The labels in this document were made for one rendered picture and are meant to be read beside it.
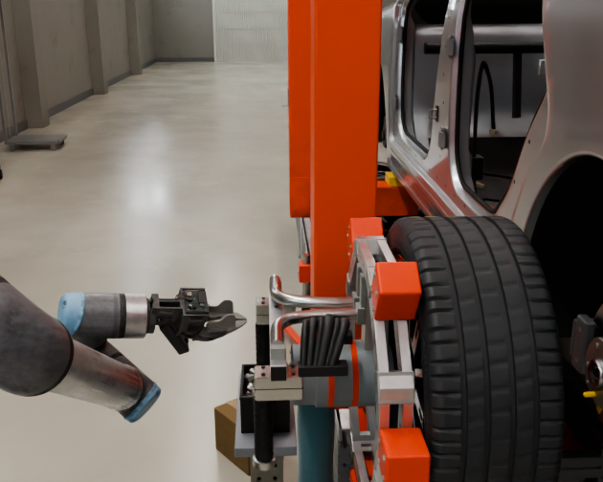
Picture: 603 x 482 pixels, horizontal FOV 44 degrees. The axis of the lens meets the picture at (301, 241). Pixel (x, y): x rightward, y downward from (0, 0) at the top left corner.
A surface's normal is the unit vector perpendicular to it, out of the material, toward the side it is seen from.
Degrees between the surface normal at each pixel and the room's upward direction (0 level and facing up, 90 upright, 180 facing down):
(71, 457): 0
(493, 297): 40
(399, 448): 0
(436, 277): 32
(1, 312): 58
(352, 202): 90
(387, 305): 125
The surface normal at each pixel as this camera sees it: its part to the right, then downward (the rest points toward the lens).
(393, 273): 0.03, -0.60
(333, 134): 0.05, 0.31
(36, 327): 0.83, -0.27
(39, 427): 0.00, -0.95
